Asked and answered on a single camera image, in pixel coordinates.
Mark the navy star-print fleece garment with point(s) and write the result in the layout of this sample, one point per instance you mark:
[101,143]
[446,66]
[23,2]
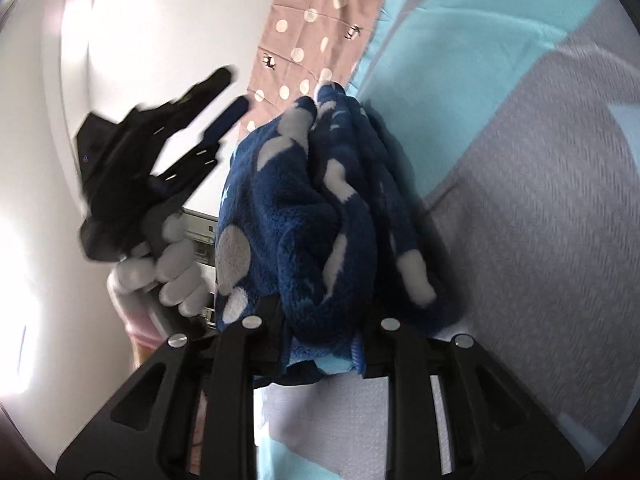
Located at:
[300,220]

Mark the person's left forearm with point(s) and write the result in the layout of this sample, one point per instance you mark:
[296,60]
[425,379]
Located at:
[142,325]

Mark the person's left hand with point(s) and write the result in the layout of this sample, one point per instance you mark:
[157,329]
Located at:
[175,265]

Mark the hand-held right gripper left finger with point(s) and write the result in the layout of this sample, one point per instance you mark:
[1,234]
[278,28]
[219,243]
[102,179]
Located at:
[235,360]

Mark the turquoise and grey blanket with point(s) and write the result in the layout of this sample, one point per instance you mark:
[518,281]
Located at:
[525,160]

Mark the pink polka-dot sheet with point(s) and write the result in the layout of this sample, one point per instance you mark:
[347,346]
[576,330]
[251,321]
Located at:
[315,20]

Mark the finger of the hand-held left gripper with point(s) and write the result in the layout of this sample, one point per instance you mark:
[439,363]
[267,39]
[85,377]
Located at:
[227,117]
[207,85]

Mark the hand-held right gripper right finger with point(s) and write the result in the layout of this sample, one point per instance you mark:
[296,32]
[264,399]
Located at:
[407,360]

